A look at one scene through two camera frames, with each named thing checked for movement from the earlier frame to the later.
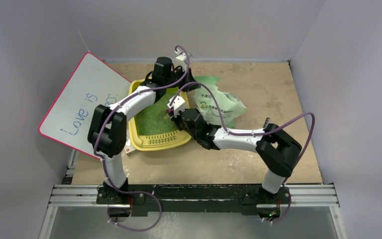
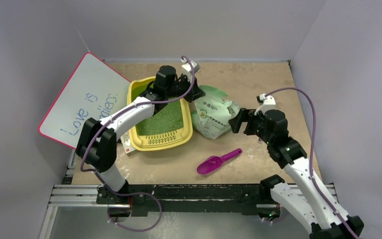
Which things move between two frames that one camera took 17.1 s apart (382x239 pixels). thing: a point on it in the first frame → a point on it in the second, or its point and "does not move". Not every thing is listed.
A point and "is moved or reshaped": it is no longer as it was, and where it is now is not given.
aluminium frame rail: [87, 196] does not move
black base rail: [192, 199] does not move
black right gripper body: [178, 119] → [246, 120]
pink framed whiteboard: [69, 119] does not move
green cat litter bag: [207, 104] is moved or reshaped
